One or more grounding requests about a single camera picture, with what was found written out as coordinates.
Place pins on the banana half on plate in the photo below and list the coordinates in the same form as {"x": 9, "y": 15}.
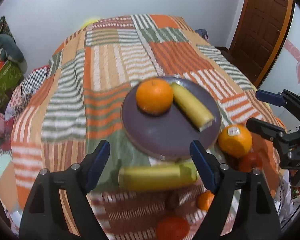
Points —
{"x": 196, "y": 111}

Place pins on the yellow pillow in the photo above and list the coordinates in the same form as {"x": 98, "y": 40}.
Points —
{"x": 90, "y": 21}

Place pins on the checkered black white cloth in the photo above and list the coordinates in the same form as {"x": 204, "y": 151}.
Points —
{"x": 34, "y": 81}

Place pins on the smaller red tomato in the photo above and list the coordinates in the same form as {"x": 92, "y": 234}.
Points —
{"x": 250, "y": 161}

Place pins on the blue bag beside bed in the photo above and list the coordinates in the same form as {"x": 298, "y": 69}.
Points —
{"x": 203, "y": 34}

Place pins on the small mandarin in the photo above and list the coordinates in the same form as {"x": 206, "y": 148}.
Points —
{"x": 204, "y": 200}

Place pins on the green patterned box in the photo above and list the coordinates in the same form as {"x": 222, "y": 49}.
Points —
{"x": 10, "y": 77}

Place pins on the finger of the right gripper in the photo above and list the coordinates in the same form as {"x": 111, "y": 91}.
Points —
{"x": 266, "y": 130}
{"x": 271, "y": 97}

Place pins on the large orange with sticker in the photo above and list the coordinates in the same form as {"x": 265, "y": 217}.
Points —
{"x": 235, "y": 140}

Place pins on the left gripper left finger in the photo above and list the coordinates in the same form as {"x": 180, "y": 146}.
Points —
{"x": 43, "y": 216}

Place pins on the dark red small fruit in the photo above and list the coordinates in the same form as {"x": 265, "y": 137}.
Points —
{"x": 171, "y": 201}

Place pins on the dark purple round plate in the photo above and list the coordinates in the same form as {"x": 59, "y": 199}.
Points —
{"x": 168, "y": 136}

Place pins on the banana half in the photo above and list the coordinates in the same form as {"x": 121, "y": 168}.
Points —
{"x": 196, "y": 111}
{"x": 157, "y": 177}

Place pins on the large red tomato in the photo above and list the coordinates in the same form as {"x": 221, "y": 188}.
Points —
{"x": 172, "y": 227}

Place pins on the brown wooden door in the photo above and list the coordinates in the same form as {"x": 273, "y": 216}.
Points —
{"x": 262, "y": 27}

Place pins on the grey plush toy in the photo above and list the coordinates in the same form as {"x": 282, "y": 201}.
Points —
{"x": 9, "y": 50}

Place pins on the orange mandarin on plate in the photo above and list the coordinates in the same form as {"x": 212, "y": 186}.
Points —
{"x": 154, "y": 96}

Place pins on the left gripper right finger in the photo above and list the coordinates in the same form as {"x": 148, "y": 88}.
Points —
{"x": 256, "y": 216}

